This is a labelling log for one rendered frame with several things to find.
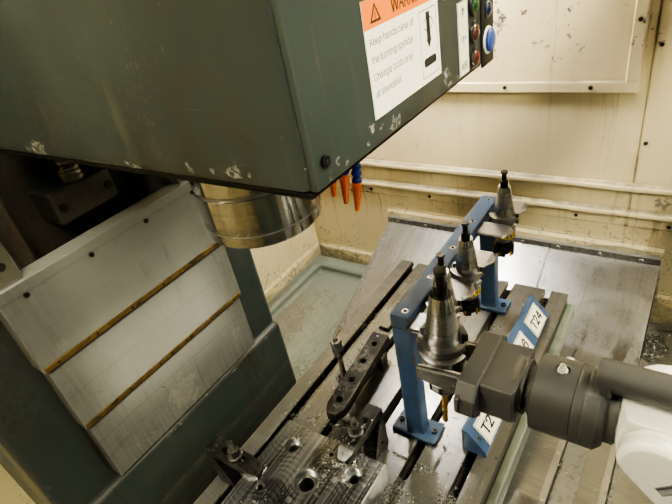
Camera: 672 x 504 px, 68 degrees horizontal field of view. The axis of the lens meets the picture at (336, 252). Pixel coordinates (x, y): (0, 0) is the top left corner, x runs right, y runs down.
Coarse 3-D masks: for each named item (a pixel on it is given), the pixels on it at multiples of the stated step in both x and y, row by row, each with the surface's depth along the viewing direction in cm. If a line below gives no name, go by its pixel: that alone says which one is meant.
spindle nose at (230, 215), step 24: (216, 192) 58; (240, 192) 58; (216, 216) 61; (240, 216) 59; (264, 216) 60; (288, 216) 61; (312, 216) 64; (216, 240) 64; (240, 240) 62; (264, 240) 62
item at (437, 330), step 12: (432, 300) 58; (444, 300) 57; (432, 312) 58; (444, 312) 58; (432, 324) 59; (444, 324) 58; (456, 324) 60; (432, 336) 60; (444, 336) 59; (456, 336) 60; (444, 348) 60
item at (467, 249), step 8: (472, 240) 93; (464, 248) 93; (472, 248) 93; (456, 256) 96; (464, 256) 94; (472, 256) 94; (456, 264) 96; (464, 264) 95; (472, 264) 94; (464, 272) 95; (472, 272) 95
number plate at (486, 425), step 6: (480, 414) 100; (486, 414) 101; (480, 420) 100; (486, 420) 101; (492, 420) 101; (498, 420) 102; (474, 426) 98; (480, 426) 99; (486, 426) 100; (492, 426) 101; (498, 426) 102; (480, 432) 98; (486, 432) 99; (492, 432) 100; (486, 438) 99; (492, 438) 100
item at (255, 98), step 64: (0, 0) 53; (64, 0) 47; (128, 0) 42; (192, 0) 38; (256, 0) 35; (320, 0) 39; (448, 0) 57; (0, 64) 61; (64, 64) 53; (128, 64) 47; (192, 64) 42; (256, 64) 38; (320, 64) 40; (448, 64) 60; (0, 128) 71; (64, 128) 61; (128, 128) 53; (192, 128) 47; (256, 128) 42; (320, 128) 42; (384, 128) 50; (320, 192) 44
